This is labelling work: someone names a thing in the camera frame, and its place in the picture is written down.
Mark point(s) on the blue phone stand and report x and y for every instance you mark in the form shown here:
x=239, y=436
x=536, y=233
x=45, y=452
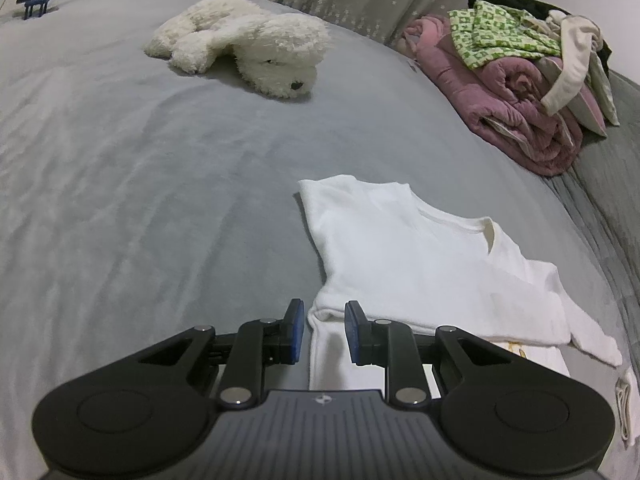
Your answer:
x=35, y=8

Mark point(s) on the white plush dog toy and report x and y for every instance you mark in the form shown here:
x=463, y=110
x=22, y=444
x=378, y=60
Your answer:
x=276, y=54

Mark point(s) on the grey bed sheet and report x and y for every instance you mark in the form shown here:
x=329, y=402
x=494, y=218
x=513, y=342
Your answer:
x=137, y=203

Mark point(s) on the green patterned garment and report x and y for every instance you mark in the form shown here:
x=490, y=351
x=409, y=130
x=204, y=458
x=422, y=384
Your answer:
x=488, y=31

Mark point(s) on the pink folded quilt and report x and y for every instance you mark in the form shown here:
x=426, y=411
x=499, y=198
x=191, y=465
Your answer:
x=501, y=101

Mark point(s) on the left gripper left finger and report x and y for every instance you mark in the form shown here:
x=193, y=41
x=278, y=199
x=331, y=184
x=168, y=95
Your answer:
x=146, y=412

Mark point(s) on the white t-shirt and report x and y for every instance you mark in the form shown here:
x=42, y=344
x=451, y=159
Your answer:
x=404, y=260

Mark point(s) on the cream beige garment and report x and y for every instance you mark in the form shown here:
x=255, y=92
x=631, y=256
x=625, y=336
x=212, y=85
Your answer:
x=579, y=81

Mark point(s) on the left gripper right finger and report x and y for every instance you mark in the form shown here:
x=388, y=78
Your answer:
x=500, y=410

